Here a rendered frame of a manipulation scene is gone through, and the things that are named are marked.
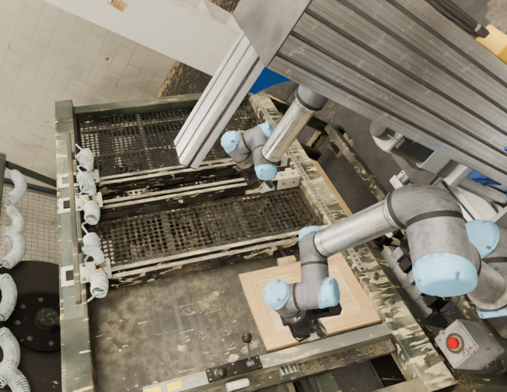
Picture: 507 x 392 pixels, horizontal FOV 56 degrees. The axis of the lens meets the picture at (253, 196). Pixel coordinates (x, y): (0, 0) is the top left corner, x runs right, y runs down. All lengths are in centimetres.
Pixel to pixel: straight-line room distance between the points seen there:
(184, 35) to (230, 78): 440
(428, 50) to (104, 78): 632
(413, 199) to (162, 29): 453
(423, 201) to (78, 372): 127
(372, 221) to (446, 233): 20
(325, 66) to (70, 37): 605
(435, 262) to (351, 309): 109
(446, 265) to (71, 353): 131
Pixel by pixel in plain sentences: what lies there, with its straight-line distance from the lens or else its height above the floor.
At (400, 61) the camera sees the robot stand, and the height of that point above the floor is 177.
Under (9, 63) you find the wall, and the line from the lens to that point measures 711.
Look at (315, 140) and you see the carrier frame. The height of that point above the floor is 18.
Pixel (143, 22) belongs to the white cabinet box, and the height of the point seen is 107.
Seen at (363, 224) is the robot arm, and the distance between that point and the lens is 116.
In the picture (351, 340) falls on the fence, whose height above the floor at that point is 105.
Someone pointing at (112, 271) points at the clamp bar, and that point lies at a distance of 208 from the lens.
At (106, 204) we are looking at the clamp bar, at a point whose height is 176.
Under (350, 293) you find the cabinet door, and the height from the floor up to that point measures 94.
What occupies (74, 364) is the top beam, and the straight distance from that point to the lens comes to 183.
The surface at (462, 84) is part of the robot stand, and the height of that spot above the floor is 158.
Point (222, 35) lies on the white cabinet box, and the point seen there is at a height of 26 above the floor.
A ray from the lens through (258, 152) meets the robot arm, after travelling 168.
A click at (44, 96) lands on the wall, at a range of 731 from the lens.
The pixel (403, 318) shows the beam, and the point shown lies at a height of 84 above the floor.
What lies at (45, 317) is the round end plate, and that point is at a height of 186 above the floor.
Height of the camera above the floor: 249
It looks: 34 degrees down
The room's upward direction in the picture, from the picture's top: 74 degrees counter-clockwise
